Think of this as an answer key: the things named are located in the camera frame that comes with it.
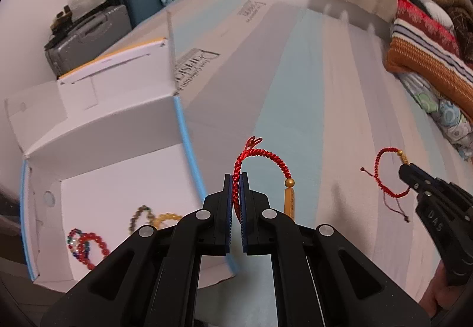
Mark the white and black pillow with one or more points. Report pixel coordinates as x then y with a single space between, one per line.
430 8

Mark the floral quilt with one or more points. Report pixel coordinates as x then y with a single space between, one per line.
439 109

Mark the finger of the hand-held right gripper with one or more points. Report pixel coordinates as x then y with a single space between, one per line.
412 177

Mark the person's right hand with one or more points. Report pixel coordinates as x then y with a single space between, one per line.
436 293

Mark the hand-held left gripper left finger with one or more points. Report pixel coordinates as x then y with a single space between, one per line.
229 209

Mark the brown furry object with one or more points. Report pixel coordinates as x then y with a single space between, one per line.
460 17

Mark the white cardboard box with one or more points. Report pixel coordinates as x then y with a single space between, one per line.
111 142

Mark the grey suitcase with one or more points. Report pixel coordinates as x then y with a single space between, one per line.
87 39

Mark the striped knitted pillow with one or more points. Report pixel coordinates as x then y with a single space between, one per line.
421 50

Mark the striped bed sheet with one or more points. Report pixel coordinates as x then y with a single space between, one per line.
332 98

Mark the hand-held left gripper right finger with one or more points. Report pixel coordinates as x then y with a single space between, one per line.
244 209

